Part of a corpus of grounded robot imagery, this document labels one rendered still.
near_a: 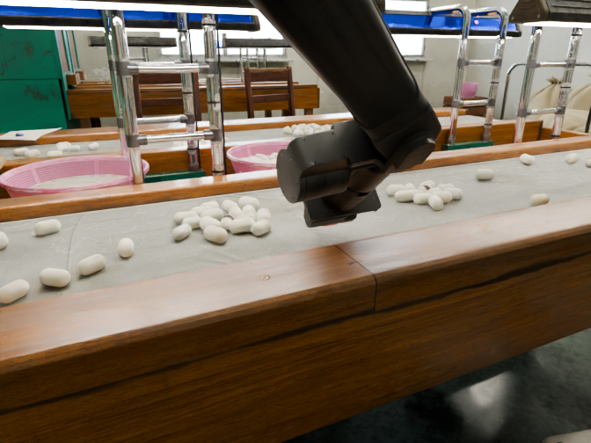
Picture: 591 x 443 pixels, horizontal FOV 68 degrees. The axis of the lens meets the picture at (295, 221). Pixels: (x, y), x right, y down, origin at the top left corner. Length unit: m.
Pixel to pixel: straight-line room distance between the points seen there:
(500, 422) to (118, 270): 1.20
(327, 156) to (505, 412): 1.22
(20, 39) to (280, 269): 3.01
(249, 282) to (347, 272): 0.11
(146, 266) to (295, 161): 0.24
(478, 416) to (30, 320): 1.27
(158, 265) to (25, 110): 2.88
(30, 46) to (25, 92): 0.29
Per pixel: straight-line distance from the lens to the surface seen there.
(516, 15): 1.04
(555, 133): 1.44
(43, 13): 1.19
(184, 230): 0.62
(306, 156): 0.42
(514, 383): 1.64
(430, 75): 7.09
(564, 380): 1.73
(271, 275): 0.46
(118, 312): 0.43
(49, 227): 0.71
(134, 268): 0.56
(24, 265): 0.63
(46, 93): 3.36
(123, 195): 0.78
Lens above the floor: 0.98
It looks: 21 degrees down
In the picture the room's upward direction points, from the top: straight up
